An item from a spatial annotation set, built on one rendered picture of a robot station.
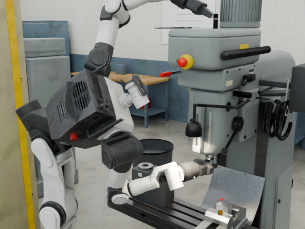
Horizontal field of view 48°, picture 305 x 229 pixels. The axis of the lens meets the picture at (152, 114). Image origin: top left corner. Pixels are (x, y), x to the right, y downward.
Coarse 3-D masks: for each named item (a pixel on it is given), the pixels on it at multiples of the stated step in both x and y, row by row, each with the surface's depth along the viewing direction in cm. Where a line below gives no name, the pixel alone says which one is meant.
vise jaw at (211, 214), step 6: (210, 210) 168; (216, 210) 168; (204, 216) 167; (210, 216) 166; (216, 216) 164; (222, 216) 163; (228, 216) 163; (216, 222) 164; (222, 222) 162; (228, 222) 160
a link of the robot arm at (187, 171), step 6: (174, 168) 155; (180, 168) 156; (186, 168) 157; (168, 174) 155; (174, 174) 154; (180, 174) 155; (186, 174) 157; (162, 180) 159; (168, 180) 155; (174, 180) 153; (180, 180) 154; (186, 180) 158; (174, 186) 153; (180, 186) 153
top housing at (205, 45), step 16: (176, 32) 141; (192, 32) 136; (208, 32) 132; (224, 32) 134; (240, 32) 145; (256, 32) 158; (176, 48) 142; (192, 48) 138; (208, 48) 134; (224, 48) 136; (240, 48) 147; (176, 64) 144; (208, 64) 135; (224, 64) 138; (240, 64) 151
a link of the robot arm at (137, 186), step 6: (126, 180) 161; (132, 180) 161; (138, 180) 159; (144, 180) 157; (126, 186) 158; (132, 186) 158; (138, 186) 157; (144, 186) 157; (150, 186) 156; (126, 192) 156; (132, 192) 158; (138, 192) 158
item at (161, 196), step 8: (136, 168) 199; (144, 168) 195; (152, 168) 198; (136, 176) 197; (144, 176) 194; (160, 184) 190; (144, 192) 197; (152, 192) 194; (160, 192) 191; (168, 192) 194; (144, 200) 198; (152, 200) 195; (160, 200) 192; (168, 200) 195
